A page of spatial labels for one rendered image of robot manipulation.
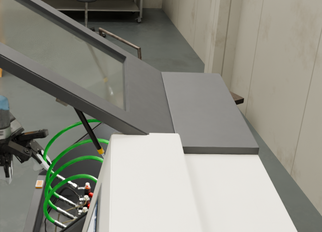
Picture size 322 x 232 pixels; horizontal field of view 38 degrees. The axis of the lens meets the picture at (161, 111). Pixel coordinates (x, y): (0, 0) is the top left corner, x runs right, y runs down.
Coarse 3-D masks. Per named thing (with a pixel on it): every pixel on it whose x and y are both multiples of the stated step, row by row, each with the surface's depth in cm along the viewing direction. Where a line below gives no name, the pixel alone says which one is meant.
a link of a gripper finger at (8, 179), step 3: (0, 168) 179; (3, 168) 179; (9, 168) 179; (0, 171) 180; (3, 171) 180; (9, 171) 180; (0, 174) 181; (3, 174) 181; (0, 177) 181; (3, 177) 181; (9, 177) 180; (6, 180) 182; (9, 180) 182; (9, 183) 184
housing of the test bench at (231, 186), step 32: (192, 96) 196; (224, 96) 198; (192, 128) 170; (224, 128) 171; (192, 160) 156; (224, 160) 157; (256, 160) 158; (224, 192) 140; (256, 192) 141; (224, 224) 127; (256, 224) 128; (288, 224) 128
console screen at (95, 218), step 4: (100, 188) 143; (100, 192) 141; (100, 196) 139; (96, 200) 145; (100, 200) 137; (96, 204) 142; (100, 204) 135; (96, 208) 140; (100, 208) 133; (92, 212) 148; (96, 212) 138; (100, 212) 132; (92, 216) 144; (96, 216) 136; (100, 216) 130; (92, 220) 142; (96, 220) 133; (100, 220) 128; (88, 224) 151; (92, 224) 139; (96, 224) 131; (88, 228) 148; (92, 228) 137; (96, 228) 130
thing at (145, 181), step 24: (120, 144) 146; (144, 144) 147; (168, 144) 148; (120, 168) 134; (144, 168) 134; (168, 168) 135; (96, 192) 154; (120, 192) 123; (144, 192) 124; (168, 192) 125; (192, 192) 126; (120, 216) 114; (144, 216) 115; (168, 216) 116; (192, 216) 116
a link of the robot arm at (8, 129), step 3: (3, 129) 171; (6, 129) 172; (9, 129) 174; (0, 132) 172; (3, 132) 172; (6, 132) 173; (9, 132) 174; (0, 135) 172; (3, 135) 172; (6, 135) 173; (9, 135) 174; (0, 138) 172; (3, 138) 173; (6, 138) 174
